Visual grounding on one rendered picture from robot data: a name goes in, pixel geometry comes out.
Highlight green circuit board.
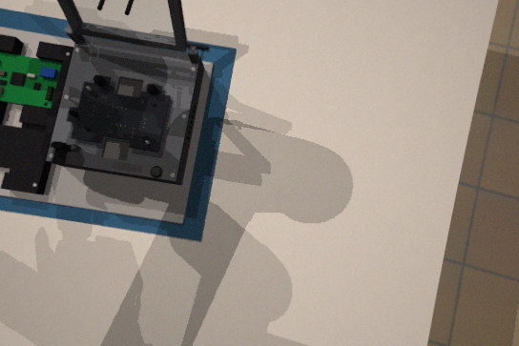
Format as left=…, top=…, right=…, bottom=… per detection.
left=0, top=52, right=62, bottom=108

